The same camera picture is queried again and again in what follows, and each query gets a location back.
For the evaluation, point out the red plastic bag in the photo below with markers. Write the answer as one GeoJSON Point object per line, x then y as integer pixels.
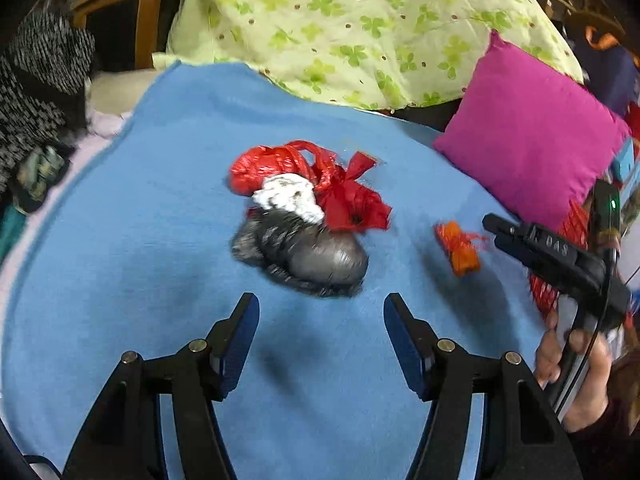
{"type": "Point", "coordinates": [350, 205]}

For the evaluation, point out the green clover print quilt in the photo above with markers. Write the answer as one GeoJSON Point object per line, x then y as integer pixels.
{"type": "Point", "coordinates": [360, 25]}

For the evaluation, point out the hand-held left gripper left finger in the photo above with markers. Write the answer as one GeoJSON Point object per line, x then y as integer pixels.
{"type": "Point", "coordinates": [243, 340]}

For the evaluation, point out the wooden cabinet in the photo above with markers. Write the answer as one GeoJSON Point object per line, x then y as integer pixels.
{"type": "Point", "coordinates": [145, 5]}

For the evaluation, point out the orange wrapper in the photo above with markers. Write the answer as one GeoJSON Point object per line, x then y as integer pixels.
{"type": "Point", "coordinates": [460, 250]}

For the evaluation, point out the person's right hand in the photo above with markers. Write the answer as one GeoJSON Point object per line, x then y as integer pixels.
{"type": "Point", "coordinates": [594, 385]}

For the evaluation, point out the magenta pillow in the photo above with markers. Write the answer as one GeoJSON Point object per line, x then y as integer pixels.
{"type": "Point", "coordinates": [530, 130]}

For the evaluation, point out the dark patterned cloth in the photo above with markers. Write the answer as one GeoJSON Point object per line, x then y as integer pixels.
{"type": "Point", "coordinates": [42, 170]}

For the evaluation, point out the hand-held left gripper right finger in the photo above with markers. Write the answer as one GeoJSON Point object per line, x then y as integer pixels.
{"type": "Point", "coordinates": [404, 352]}

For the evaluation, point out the black plastic bag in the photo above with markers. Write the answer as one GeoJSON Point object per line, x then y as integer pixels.
{"type": "Point", "coordinates": [310, 255]}

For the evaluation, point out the person's right forearm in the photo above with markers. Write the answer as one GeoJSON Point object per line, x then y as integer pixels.
{"type": "Point", "coordinates": [617, 435]}

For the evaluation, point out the blue blanket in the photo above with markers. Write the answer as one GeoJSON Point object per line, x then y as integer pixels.
{"type": "Point", "coordinates": [150, 235]}

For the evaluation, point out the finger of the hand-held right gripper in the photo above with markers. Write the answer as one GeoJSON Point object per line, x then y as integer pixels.
{"type": "Point", "coordinates": [510, 237]}

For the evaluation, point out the dark blue orange garment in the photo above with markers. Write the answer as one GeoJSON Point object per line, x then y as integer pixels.
{"type": "Point", "coordinates": [612, 70]}

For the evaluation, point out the red mesh bag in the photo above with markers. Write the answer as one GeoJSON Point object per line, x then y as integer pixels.
{"type": "Point", "coordinates": [575, 220]}

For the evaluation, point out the black white knit garment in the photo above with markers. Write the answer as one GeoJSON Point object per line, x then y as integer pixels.
{"type": "Point", "coordinates": [35, 90]}

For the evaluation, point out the white plastic bag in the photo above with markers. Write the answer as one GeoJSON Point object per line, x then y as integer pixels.
{"type": "Point", "coordinates": [290, 197]}

